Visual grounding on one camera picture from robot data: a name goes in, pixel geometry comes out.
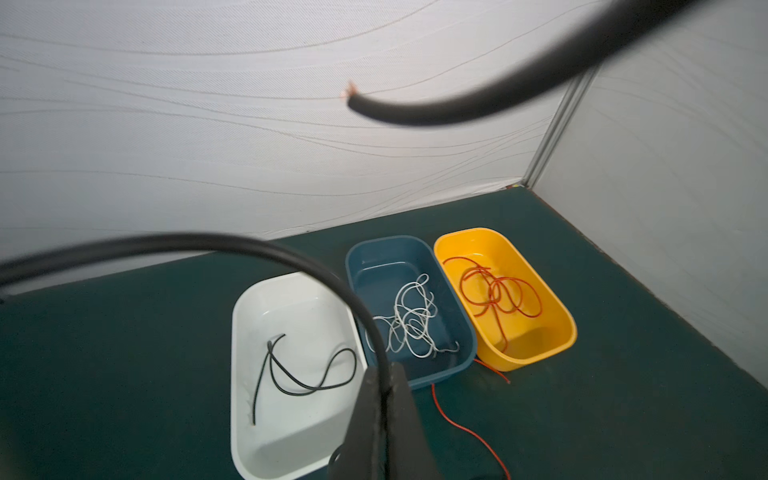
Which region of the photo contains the yellow plastic bin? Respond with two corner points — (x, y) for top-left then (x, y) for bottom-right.
(433, 227), (578, 372)

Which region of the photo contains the white plastic bin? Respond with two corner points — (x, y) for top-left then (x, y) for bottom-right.
(230, 273), (367, 479)

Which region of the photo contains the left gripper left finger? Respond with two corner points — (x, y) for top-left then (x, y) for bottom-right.
(328, 367), (383, 480)

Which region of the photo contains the white cable tangle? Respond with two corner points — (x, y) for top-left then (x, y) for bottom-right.
(364, 273), (461, 360)

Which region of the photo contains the red cable tangle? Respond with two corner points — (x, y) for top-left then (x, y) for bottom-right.
(430, 358), (512, 480)

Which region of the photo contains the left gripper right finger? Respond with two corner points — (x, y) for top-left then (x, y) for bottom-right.
(385, 362), (443, 480)

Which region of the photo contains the blue plastic bin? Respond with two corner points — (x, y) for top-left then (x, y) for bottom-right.
(345, 235), (477, 390)

